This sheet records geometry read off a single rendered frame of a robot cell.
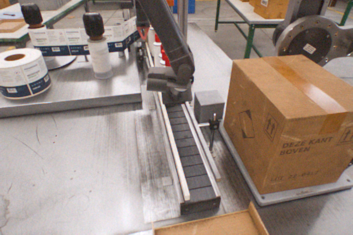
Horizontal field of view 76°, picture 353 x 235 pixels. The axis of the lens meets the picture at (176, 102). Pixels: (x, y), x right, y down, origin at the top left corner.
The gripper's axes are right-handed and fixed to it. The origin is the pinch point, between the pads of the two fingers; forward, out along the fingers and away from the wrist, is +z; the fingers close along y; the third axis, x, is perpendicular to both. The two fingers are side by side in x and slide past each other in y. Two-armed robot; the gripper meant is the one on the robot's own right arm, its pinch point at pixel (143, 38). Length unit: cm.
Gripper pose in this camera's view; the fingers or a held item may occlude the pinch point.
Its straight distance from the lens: 124.1
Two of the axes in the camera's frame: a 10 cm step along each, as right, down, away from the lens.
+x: 9.8, -1.1, 1.6
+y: 1.9, 5.5, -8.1
